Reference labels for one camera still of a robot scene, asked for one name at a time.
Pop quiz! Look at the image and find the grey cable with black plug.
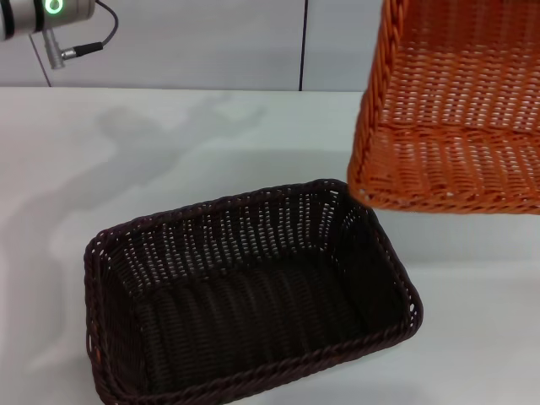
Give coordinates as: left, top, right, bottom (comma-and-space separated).
61, 0, 120, 60

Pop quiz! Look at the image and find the orange woven basket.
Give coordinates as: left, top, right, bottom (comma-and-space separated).
346, 0, 540, 216

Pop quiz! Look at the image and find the dark brown woven basket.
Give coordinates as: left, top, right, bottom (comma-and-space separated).
84, 178, 424, 405

